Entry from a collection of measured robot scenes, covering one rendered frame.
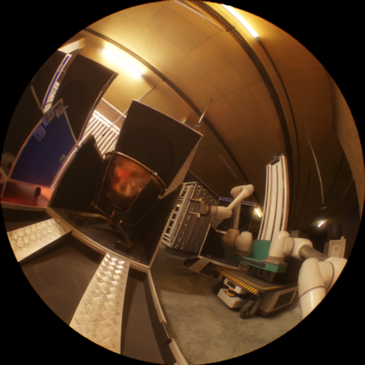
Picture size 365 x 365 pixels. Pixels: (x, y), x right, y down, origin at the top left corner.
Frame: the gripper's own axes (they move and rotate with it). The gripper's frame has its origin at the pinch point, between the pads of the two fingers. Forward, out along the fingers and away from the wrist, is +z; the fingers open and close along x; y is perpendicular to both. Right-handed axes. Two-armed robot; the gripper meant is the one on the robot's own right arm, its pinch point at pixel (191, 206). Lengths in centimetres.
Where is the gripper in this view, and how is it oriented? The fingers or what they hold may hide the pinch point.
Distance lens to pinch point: 106.0
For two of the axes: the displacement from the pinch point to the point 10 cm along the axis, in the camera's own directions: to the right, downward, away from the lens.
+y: 1.5, -6.6, -7.3
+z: -9.8, -2.2, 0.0
